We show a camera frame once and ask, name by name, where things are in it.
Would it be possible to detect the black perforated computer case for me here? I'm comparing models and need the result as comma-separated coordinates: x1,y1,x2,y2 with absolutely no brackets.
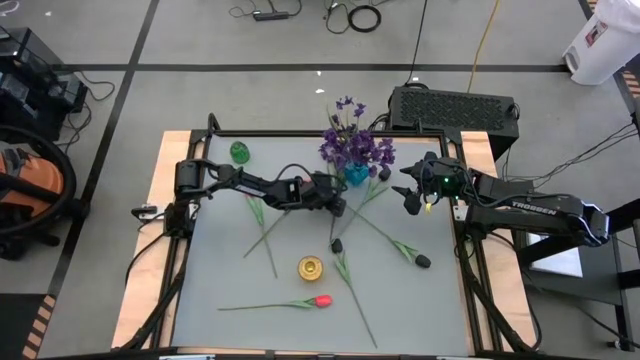
388,85,522,162

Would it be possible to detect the black power strip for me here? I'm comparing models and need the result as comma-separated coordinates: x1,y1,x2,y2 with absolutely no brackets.
251,10,292,23

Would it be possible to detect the black cable bundle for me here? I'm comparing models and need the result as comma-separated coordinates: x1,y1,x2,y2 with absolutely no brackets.
499,121,640,189

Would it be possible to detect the light wooden table board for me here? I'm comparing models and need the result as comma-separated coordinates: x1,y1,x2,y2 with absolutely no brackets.
110,129,540,352

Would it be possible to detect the black equipment box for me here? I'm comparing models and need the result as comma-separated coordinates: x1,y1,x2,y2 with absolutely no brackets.
0,26,89,144

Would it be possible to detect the black aluminium table frame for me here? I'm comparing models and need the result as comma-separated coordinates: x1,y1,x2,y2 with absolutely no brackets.
118,111,545,360

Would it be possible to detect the black vacuum hose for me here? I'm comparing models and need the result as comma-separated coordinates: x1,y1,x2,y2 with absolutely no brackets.
0,124,79,237

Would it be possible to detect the green textured glass vase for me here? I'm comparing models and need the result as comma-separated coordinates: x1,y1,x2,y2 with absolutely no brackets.
229,140,252,166

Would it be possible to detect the orange vacuum cleaner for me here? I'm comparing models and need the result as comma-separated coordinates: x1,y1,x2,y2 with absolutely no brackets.
0,141,92,262

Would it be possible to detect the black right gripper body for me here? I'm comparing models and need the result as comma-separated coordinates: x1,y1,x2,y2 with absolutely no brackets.
402,150,475,216

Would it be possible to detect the yellow textured glass vase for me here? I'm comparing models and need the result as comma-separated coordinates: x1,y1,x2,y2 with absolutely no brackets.
297,254,325,283

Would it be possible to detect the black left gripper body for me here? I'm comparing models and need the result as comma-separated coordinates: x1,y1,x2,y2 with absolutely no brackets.
298,169,350,219

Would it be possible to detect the black metal stand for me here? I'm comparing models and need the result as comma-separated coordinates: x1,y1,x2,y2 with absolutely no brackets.
514,196,640,352

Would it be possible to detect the long black cable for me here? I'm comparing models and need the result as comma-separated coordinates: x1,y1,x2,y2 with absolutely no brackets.
403,0,431,87

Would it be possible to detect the purple artificial flower stem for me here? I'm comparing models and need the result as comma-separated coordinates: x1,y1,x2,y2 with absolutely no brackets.
349,130,398,179
327,95,369,132
318,127,354,172

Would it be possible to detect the grey table mat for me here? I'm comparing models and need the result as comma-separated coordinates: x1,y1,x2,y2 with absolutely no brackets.
170,135,472,358

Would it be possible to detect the red artificial tulip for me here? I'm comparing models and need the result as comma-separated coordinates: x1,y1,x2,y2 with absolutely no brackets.
242,209,293,260
216,293,335,313
244,194,280,280

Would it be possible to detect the white bin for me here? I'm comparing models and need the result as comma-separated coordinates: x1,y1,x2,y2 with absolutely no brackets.
561,0,640,87

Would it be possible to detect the coiled black cable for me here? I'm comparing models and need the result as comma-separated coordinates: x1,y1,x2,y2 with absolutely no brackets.
346,4,384,35

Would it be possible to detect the blue textured glass vase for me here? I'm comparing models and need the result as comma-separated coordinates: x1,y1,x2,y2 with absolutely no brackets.
343,162,371,188

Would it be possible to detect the white paper sheet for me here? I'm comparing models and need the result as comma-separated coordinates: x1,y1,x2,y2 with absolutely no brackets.
526,231,585,280

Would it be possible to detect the yellow cable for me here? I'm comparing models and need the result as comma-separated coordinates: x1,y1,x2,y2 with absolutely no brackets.
465,0,503,95

